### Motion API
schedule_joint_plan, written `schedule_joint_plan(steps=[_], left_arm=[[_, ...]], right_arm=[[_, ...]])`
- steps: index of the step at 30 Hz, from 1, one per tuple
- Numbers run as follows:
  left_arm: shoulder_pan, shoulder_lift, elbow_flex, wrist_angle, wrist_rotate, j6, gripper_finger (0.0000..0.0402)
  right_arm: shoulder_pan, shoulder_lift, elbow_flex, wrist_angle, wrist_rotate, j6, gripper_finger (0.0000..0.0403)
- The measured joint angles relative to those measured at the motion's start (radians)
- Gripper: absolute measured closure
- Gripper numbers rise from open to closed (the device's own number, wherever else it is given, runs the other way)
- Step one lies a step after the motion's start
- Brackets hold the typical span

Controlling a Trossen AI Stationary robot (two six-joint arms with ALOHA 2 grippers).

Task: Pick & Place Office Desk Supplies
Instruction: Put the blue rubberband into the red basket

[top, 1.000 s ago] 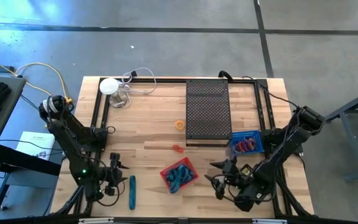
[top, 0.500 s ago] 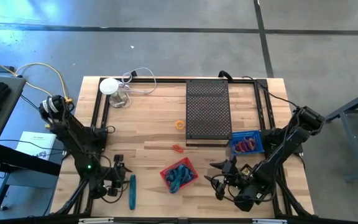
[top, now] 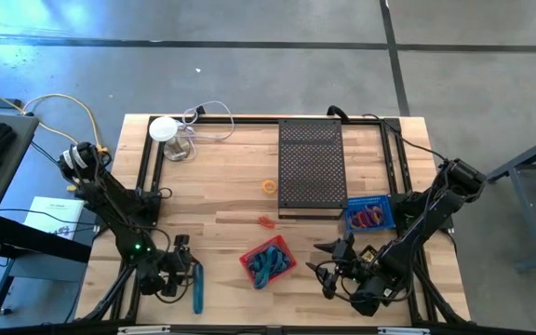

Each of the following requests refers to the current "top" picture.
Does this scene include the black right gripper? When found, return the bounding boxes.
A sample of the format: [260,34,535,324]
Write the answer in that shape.
[304,231,371,300]

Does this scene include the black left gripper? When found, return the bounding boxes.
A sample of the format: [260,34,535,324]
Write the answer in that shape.
[160,234,194,299]

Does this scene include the teal marker pen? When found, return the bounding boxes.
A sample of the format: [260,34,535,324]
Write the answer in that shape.
[192,262,205,315]

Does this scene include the red plastic basket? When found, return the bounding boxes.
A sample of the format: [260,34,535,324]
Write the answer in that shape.
[238,234,299,290]

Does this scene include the small black yellow box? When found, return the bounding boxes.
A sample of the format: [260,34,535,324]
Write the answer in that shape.
[359,245,380,264]

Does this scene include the blue plastic basket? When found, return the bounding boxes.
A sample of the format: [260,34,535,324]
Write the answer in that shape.
[343,194,396,233]

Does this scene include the black perforated metal shelf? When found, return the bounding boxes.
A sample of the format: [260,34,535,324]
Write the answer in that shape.
[276,118,349,221]

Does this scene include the white paper booklet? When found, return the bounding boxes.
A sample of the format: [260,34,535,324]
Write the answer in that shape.
[23,195,86,241]

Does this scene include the white mushroom table lamp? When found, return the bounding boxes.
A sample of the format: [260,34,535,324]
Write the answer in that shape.
[148,115,193,163]

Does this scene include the black side bench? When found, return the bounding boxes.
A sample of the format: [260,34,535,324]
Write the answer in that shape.
[0,214,93,317]

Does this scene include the grey side table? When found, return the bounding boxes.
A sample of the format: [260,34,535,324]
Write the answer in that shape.
[0,111,41,248]

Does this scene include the black table edge rail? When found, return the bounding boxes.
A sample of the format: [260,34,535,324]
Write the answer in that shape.
[0,320,536,335]

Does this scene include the white lamp cable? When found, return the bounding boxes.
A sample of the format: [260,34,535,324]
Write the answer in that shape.
[181,100,235,162]

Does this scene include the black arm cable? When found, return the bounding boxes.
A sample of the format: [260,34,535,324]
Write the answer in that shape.
[362,113,450,162]

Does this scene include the black hooked cable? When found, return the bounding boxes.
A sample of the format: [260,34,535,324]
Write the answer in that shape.
[326,104,351,123]

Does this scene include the black aluminium table frame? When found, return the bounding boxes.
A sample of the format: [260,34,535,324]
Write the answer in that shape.
[75,114,473,326]

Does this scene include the yellow cable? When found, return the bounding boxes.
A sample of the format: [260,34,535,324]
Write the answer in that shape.
[0,78,110,154]

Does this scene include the grey metal table frame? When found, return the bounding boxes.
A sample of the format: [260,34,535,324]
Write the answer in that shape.
[487,127,536,274]

